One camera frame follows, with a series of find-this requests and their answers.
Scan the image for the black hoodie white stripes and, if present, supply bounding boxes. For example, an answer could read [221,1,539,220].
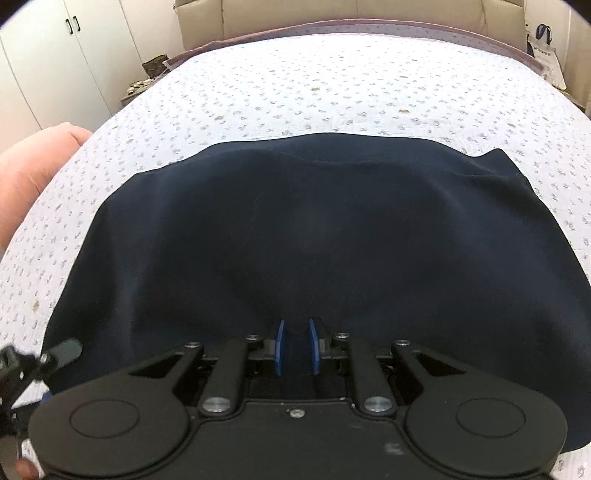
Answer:
[44,134,590,450]

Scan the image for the pink folded blanket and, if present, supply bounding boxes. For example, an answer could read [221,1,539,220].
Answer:
[0,122,92,251]

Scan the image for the left bedside table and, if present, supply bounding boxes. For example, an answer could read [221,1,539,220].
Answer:
[120,78,157,108]

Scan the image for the bed with floral sheet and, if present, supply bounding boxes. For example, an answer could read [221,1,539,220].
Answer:
[1,33,590,353]

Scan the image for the white wardrobe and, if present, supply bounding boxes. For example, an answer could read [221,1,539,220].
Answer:
[0,0,187,153]

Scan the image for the brown patterned bag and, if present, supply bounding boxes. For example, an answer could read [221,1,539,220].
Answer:
[141,54,168,79]

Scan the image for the beige padded headboard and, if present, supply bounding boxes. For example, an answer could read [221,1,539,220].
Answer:
[174,0,526,50]

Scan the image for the white tote bag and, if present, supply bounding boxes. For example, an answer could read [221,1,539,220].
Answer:
[527,24,567,91]

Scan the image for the beige curtain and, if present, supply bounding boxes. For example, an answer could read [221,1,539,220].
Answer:
[563,8,591,115]

